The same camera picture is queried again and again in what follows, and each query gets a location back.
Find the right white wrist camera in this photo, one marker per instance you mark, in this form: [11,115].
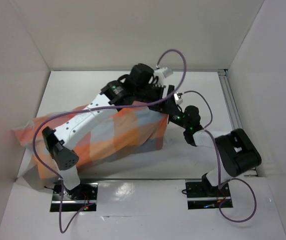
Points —
[178,98]

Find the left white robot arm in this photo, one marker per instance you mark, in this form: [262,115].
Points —
[61,141]

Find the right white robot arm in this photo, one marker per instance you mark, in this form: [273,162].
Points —
[217,176]

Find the checkered orange blue pillowcase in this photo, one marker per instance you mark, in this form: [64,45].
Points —
[130,131]

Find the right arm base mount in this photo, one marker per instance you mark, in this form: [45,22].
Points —
[198,198]

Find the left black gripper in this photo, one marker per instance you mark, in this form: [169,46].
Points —
[161,107]

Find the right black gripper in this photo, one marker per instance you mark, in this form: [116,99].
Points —
[171,105]

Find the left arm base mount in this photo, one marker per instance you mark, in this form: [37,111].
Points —
[84,197]

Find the aluminium table frame rail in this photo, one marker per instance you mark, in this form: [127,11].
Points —
[233,100]

